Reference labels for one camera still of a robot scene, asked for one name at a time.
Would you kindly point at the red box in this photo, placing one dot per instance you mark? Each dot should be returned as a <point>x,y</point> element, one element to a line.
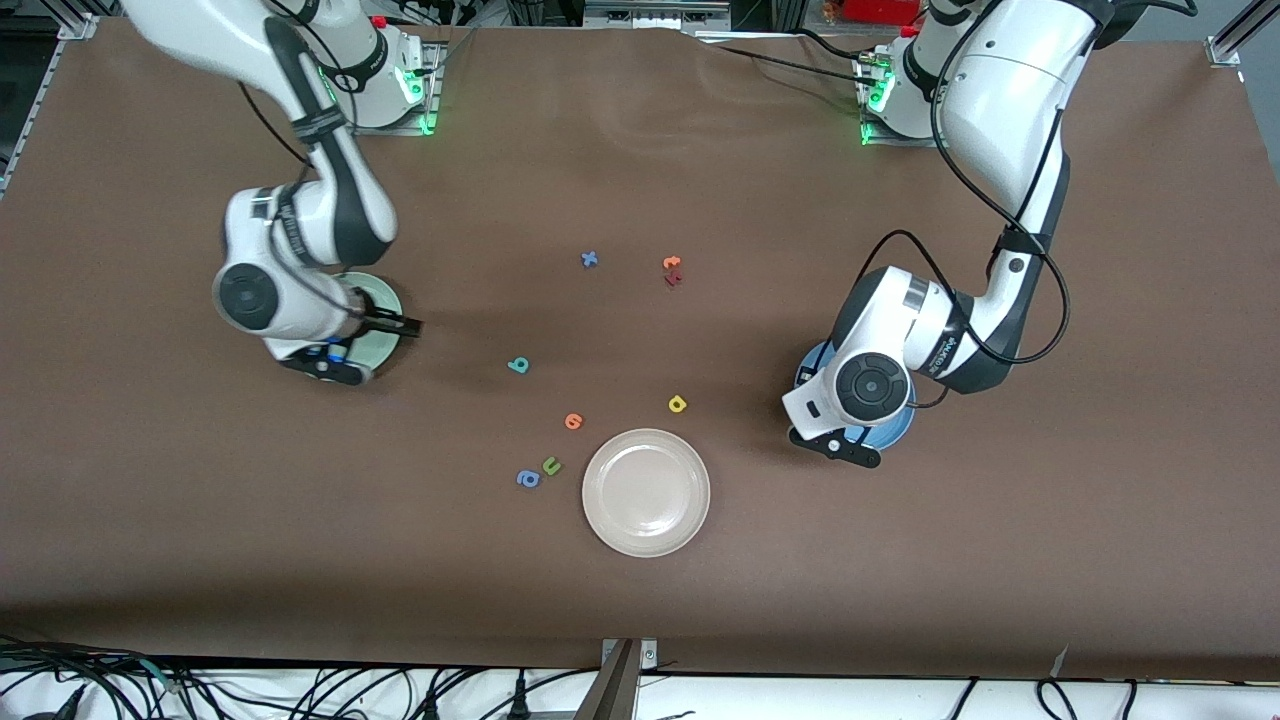
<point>880,10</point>

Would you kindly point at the aluminium corner post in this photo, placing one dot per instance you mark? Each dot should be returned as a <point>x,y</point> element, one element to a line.
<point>78,25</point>
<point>1235,35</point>

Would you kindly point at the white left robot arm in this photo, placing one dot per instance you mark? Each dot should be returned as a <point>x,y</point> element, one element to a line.
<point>1010,100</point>

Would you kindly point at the blue plate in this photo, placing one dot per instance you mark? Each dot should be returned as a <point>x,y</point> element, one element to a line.
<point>890,436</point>

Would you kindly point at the black power plug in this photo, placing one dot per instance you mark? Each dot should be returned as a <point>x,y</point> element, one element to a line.
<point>520,700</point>

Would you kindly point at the metal table bracket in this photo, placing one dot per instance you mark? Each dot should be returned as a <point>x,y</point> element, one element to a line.
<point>615,690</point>

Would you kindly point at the beige plate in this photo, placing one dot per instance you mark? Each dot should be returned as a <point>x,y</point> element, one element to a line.
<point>646,492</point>

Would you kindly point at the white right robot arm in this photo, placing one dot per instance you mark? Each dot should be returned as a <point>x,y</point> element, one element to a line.
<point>300,310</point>

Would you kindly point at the green plate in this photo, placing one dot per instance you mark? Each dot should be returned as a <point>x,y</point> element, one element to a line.
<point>385,297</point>

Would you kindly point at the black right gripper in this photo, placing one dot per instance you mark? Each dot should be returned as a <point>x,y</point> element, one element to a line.
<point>383,320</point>

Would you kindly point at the small white paper tag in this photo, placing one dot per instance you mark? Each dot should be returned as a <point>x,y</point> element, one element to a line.
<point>1060,660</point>

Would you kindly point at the aluminium frame bar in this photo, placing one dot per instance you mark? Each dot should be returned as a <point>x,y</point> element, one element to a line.
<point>655,12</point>

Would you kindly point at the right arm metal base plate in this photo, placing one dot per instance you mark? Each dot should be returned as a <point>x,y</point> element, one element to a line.
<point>400,129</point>

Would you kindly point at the blue letter a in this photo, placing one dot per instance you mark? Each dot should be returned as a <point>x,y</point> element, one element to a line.
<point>527,479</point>

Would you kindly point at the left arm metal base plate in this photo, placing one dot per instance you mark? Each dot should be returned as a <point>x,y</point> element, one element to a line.
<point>890,141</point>

